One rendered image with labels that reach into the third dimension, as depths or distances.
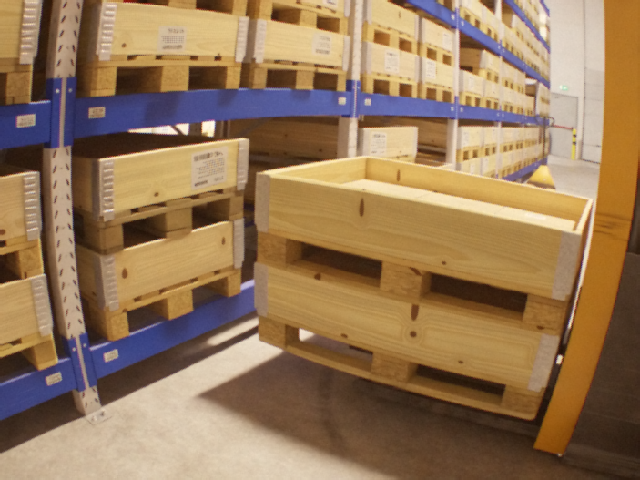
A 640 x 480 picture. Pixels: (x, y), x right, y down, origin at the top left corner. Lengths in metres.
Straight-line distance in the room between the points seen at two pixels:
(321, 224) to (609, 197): 1.03
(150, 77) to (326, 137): 1.66
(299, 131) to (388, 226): 1.80
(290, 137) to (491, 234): 2.11
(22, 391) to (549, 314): 1.78
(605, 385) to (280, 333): 1.31
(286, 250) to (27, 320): 1.06
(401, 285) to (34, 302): 1.25
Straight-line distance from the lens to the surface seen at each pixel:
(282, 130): 3.53
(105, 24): 1.75
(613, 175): 1.58
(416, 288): 1.75
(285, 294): 2.04
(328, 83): 2.91
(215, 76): 2.23
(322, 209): 1.86
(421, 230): 1.70
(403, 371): 1.89
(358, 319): 1.90
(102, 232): 1.84
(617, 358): 1.68
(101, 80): 1.74
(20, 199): 1.63
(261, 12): 2.37
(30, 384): 1.84
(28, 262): 1.69
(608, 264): 1.63
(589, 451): 1.87
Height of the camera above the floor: 1.18
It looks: 14 degrees down
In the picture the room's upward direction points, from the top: 3 degrees clockwise
